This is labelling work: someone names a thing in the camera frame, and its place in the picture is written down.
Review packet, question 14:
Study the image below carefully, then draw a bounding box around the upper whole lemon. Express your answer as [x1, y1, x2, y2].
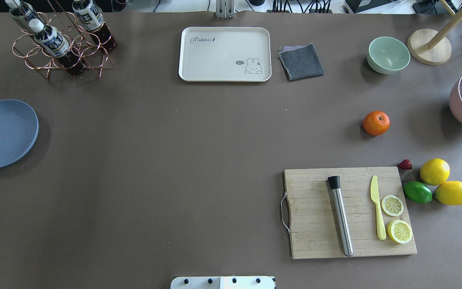
[420, 159, 450, 185]

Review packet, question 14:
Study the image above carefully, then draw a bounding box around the right tea bottle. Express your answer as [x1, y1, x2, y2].
[72, 0, 117, 51]

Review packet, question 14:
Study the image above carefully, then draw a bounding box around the mint green bowl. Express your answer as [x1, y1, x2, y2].
[367, 37, 411, 75]

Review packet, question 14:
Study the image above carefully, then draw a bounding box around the yellow plastic knife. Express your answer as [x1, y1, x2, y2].
[370, 175, 387, 240]

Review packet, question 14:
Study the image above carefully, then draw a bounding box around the whole lemon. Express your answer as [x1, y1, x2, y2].
[420, 159, 450, 185]
[435, 181, 462, 206]

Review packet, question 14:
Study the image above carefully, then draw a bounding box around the upper lemon half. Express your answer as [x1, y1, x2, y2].
[380, 195, 405, 217]

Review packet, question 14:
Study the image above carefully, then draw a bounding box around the lemon half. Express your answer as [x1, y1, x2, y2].
[387, 220, 413, 244]
[380, 195, 405, 217]

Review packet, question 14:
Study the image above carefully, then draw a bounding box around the red strawberry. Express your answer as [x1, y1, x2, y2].
[397, 159, 413, 170]

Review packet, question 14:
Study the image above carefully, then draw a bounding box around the cream rabbit tray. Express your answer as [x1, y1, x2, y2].
[178, 27, 272, 82]

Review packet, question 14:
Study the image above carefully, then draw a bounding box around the lower whole lemon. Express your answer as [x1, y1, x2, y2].
[435, 181, 462, 206]

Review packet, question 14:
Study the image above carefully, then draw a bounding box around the orange fruit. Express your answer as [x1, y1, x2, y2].
[362, 110, 391, 136]

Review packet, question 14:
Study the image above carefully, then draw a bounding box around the lower lemon half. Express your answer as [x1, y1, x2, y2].
[387, 220, 413, 244]

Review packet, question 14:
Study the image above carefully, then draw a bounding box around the blue round plate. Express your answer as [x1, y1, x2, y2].
[0, 100, 39, 168]

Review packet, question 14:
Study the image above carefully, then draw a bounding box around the green lime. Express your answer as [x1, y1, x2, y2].
[403, 181, 433, 204]

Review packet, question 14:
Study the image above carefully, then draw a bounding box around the front tea bottle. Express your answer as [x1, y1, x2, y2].
[29, 19, 85, 75]

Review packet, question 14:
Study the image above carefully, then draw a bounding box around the tea bottle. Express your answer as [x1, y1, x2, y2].
[5, 0, 43, 31]
[72, 0, 117, 51]
[29, 19, 85, 75]

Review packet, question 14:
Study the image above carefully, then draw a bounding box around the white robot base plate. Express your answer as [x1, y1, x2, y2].
[170, 275, 276, 289]

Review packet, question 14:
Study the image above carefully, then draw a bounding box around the copper wire bottle rack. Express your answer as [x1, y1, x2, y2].
[6, 0, 117, 79]

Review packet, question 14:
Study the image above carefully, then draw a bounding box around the steel muddler black tip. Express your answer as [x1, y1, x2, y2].
[328, 175, 354, 257]

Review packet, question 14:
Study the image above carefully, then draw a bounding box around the grey folded cloth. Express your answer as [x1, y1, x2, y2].
[278, 43, 324, 81]

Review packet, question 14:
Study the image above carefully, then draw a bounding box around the left tea bottle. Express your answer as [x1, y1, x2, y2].
[5, 0, 43, 31]

